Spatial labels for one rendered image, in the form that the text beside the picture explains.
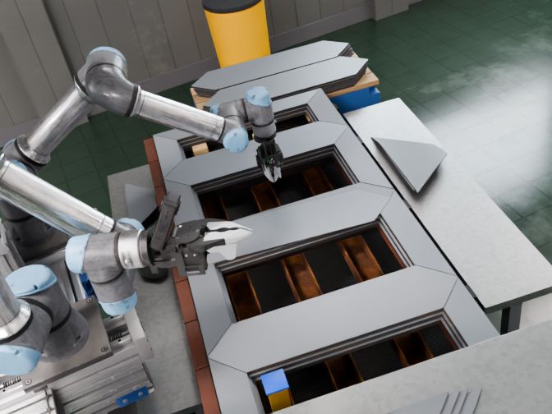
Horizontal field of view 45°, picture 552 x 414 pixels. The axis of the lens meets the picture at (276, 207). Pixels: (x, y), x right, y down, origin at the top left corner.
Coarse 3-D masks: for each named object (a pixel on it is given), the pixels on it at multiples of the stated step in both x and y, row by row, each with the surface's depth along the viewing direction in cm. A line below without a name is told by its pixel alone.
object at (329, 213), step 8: (312, 200) 224; (320, 200) 224; (328, 200) 223; (336, 200) 222; (320, 208) 221; (328, 208) 220; (336, 208) 219; (320, 216) 217; (328, 216) 217; (336, 216) 216; (328, 224) 214; (336, 224) 213; (344, 224) 212; (328, 232) 211
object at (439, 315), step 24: (312, 120) 269; (192, 144) 270; (336, 192) 226; (384, 192) 222; (312, 240) 212; (216, 264) 208; (240, 264) 210; (408, 264) 197; (432, 312) 180; (360, 336) 178; (384, 336) 179; (456, 336) 174; (288, 360) 175; (312, 360) 177
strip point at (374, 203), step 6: (360, 192) 224; (366, 192) 223; (372, 192) 223; (366, 198) 221; (372, 198) 220; (378, 198) 220; (384, 198) 219; (390, 198) 219; (366, 204) 219; (372, 204) 218; (378, 204) 218; (384, 204) 217; (372, 210) 216; (378, 210) 215; (372, 216) 213
